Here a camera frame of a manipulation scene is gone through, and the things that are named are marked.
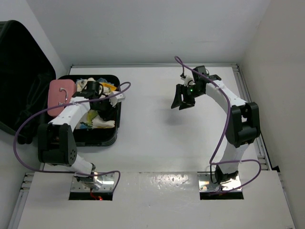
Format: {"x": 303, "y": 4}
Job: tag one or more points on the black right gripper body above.
{"x": 190, "y": 93}

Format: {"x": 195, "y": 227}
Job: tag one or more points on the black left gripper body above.
{"x": 104, "y": 108}

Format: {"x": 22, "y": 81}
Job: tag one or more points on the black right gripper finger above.
{"x": 177, "y": 102}
{"x": 184, "y": 105}

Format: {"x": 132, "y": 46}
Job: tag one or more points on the dinosaur print cream cloth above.
{"x": 92, "y": 120}

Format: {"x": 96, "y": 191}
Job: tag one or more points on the pink vanity case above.
{"x": 60, "y": 92}

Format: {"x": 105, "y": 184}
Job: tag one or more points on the black suitcase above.
{"x": 25, "y": 76}

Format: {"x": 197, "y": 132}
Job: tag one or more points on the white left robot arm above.
{"x": 56, "y": 144}

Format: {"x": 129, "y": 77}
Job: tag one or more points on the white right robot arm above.
{"x": 242, "y": 125}

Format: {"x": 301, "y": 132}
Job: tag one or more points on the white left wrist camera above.
{"x": 115, "y": 98}

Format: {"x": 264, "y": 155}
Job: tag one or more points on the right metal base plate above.
{"x": 207, "y": 183}

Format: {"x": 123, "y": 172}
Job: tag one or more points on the metal base plate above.
{"x": 104, "y": 184}
{"x": 207, "y": 183}

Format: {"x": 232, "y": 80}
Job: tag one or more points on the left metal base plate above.
{"x": 104, "y": 184}

